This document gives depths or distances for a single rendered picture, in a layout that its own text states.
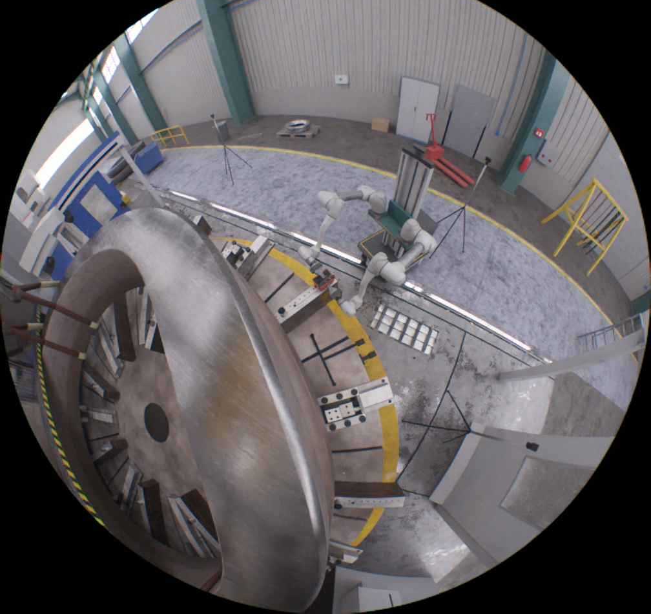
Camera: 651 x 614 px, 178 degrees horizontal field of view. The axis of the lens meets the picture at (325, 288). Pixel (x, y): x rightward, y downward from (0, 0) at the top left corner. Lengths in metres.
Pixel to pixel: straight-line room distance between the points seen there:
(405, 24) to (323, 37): 2.47
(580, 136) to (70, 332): 11.96
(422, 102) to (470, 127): 1.58
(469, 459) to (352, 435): 1.73
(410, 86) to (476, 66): 2.04
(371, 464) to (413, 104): 7.39
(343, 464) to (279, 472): 1.59
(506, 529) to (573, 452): 0.88
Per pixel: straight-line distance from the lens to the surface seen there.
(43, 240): 4.59
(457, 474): 3.34
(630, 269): 11.92
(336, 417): 1.84
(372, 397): 2.22
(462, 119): 7.07
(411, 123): 6.80
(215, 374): 1.05
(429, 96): 6.51
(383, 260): 1.71
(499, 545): 2.65
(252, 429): 0.99
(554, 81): 6.26
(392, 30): 7.22
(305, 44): 8.35
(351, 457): 2.52
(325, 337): 2.39
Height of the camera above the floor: 2.65
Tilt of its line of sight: 65 degrees down
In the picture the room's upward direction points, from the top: 10 degrees counter-clockwise
